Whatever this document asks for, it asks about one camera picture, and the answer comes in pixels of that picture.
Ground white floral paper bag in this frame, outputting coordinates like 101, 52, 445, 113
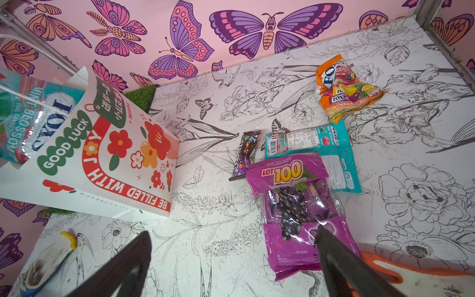
1, 72, 179, 222

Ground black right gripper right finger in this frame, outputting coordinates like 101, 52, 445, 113
314, 225, 403, 297

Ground white blue work glove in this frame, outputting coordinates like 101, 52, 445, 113
20, 231, 77, 297

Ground teal mint candy bag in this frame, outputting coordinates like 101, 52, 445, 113
261, 120, 362, 194

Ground brown chocolate candy packet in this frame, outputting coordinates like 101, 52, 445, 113
229, 130, 261, 181

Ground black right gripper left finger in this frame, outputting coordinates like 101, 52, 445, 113
69, 231, 152, 297

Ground teal red candy bag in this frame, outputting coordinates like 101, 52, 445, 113
1, 68, 85, 163

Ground orange lemon candy bag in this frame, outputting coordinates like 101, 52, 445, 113
315, 54, 384, 124

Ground purple blackcurrant candy bag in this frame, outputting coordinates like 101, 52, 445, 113
246, 152, 361, 281

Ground green artificial grass mat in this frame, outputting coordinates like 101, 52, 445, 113
124, 85, 157, 113

